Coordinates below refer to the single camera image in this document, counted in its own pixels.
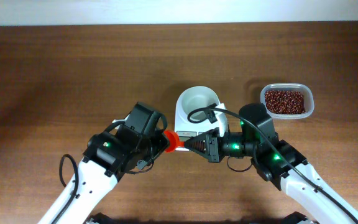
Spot red plastic measuring scoop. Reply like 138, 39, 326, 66
163, 130, 185, 153

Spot right black camera cable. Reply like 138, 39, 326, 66
187, 107, 358, 224

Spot red adzuki beans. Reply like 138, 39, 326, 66
264, 90, 306, 114

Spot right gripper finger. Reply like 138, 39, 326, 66
185, 132, 210, 146
185, 145, 210, 160

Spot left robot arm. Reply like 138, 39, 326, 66
40, 102, 169, 223

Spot white digital kitchen scale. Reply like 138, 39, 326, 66
175, 102, 226, 142

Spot clear plastic food container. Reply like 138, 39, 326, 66
260, 83, 314, 119

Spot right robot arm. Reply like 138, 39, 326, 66
184, 103, 358, 223

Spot white round bowl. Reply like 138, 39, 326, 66
176, 86, 220, 122

